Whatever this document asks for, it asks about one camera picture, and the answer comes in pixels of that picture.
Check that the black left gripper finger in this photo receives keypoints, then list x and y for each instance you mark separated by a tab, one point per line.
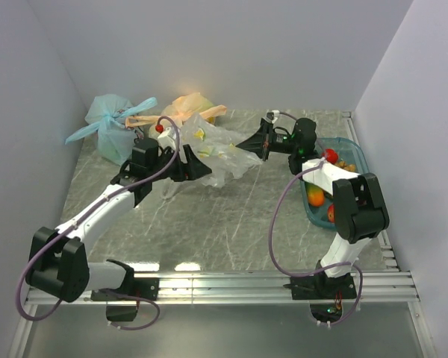
194	164
197	175

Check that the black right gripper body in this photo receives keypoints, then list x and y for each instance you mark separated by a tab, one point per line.
281	143

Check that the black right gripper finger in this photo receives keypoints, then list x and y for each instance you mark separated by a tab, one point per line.
261	134
253	146

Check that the teal plastic tray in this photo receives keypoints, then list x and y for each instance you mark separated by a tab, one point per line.
348	151

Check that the orange tied plastic bag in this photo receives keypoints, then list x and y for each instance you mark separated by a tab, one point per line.
180	110

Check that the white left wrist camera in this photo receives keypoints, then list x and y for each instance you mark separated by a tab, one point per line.
166	137

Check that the red fake tomato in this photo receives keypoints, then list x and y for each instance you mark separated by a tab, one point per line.
330	155

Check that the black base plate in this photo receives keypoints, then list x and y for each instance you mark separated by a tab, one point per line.
138	287
321	287

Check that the blue tied plastic bag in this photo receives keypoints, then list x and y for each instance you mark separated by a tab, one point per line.
106	118

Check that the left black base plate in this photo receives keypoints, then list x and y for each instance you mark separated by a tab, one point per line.
138	287

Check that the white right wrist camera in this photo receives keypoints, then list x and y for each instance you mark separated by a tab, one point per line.
272	116

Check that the clear lemon-print plastic bag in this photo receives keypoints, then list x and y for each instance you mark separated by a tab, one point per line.
215	147

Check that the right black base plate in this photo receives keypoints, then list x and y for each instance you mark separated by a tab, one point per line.
321	287

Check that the red yellow fake apple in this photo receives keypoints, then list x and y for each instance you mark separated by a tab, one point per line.
331	213

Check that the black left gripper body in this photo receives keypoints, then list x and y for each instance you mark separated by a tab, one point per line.
177	171

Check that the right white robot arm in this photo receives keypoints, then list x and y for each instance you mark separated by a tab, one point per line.
360	212

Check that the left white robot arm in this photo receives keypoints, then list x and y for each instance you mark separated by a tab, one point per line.
58	263

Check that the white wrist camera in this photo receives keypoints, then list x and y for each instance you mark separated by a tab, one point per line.
166	137
272	116

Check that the orange green fake mango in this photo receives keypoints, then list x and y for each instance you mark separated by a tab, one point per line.
315	195

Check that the fake longan bunch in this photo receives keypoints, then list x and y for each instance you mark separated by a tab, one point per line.
346	166

